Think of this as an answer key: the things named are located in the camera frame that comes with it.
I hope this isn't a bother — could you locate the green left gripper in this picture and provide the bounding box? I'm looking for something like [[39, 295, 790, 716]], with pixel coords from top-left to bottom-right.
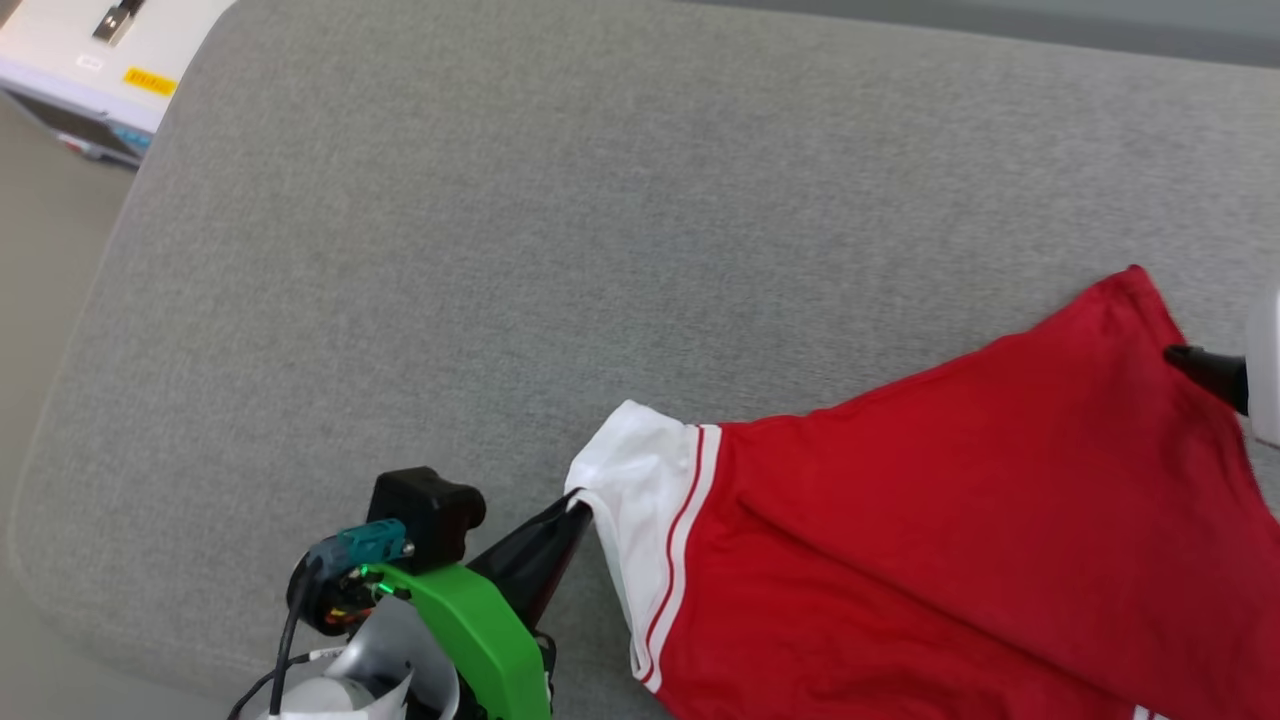
[[372, 489, 594, 720]]

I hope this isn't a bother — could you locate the teal cable connector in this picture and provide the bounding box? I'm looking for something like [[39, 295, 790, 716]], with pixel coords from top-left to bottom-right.
[[304, 519, 414, 583]]

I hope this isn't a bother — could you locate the black camera cable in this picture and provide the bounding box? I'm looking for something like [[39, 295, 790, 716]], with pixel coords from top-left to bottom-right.
[[228, 585, 326, 720]]

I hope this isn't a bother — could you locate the red and white shirt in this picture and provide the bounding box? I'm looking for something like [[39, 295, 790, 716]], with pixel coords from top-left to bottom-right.
[[565, 265, 1280, 720]]

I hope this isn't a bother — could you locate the white flat electronic box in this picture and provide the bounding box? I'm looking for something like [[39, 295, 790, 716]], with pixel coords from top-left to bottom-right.
[[0, 0, 237, 169]]

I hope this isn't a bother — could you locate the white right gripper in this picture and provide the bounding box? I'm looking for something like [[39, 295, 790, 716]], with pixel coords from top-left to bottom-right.
[[1163, 283, 1280, 448]]

